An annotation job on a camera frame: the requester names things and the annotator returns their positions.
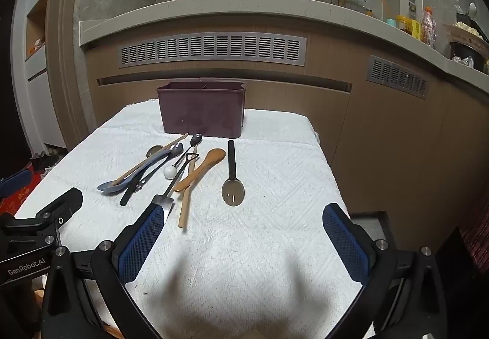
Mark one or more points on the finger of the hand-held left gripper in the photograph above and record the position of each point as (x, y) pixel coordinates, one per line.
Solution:
(57, 209)
(15, 180)

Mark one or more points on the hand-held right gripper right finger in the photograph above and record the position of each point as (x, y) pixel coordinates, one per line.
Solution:
(345, 243)

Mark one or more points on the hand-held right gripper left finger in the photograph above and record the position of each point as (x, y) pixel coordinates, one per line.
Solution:
(141, 243)

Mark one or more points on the shovel-shaped metal spoon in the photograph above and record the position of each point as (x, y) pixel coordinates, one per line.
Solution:
(165, 202)

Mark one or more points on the blue-grey plastic spoon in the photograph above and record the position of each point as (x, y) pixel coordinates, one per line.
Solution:
(110, 187)

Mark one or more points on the wooden chopstick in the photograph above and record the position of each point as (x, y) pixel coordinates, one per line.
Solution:
(186, 205)
(152, 159)

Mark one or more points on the wooden spoon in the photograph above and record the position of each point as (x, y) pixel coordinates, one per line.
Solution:
(214, 157)

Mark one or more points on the maroon plastic utensil holder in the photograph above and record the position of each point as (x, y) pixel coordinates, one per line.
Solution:
(200, 110)

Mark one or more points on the red printed box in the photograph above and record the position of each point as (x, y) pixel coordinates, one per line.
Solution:
(19, 201)

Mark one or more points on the metal spoon with white ball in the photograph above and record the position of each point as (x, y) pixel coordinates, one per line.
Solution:
(169, 171)

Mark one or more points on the short grey vent grille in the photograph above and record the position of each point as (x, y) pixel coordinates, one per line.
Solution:
(397, 75)

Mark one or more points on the long grey vent grille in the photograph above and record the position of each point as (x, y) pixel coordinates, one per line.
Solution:
(214, 50)

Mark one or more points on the black pot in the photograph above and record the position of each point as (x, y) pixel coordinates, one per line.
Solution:
(464, 52)

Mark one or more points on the teal cup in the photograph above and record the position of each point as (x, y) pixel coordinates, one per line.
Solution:
(390, 22)

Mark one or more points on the yellow jar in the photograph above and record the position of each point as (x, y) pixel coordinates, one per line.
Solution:
(408, 26)

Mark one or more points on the plastic bottle with orange cap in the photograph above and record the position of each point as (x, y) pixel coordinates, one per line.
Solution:
(428, 28)

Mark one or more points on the glass pot lid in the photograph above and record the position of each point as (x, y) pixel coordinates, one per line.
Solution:
(361, 3)

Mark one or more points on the beige basket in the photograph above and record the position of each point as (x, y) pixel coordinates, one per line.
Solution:
(464, 33)

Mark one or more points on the grey kitchen counter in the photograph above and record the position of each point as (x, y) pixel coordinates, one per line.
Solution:
(229, 12)

